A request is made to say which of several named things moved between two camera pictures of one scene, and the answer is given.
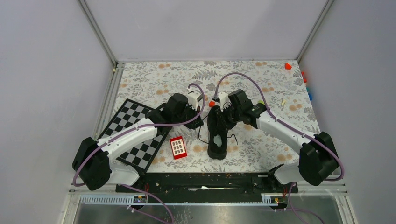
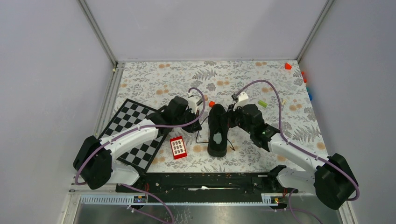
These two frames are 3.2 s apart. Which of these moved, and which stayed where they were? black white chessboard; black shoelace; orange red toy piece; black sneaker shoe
Moved: black shoelace
Stayed: black white chessboard; black sneaker shoe; orange red toy piece
